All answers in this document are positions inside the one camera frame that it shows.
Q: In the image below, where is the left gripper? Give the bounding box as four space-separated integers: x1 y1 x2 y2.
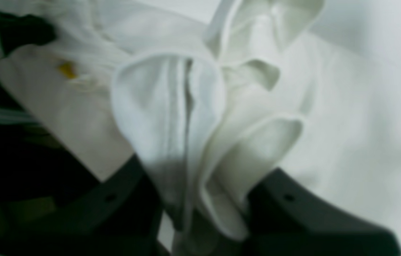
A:
0 11 57 60

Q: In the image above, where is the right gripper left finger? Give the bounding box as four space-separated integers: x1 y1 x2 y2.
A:
0 156 169 256

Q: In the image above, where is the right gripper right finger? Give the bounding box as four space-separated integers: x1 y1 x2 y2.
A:
218 167 401 256

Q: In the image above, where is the white printed T-shirt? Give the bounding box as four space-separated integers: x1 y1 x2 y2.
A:
0 0 401 256

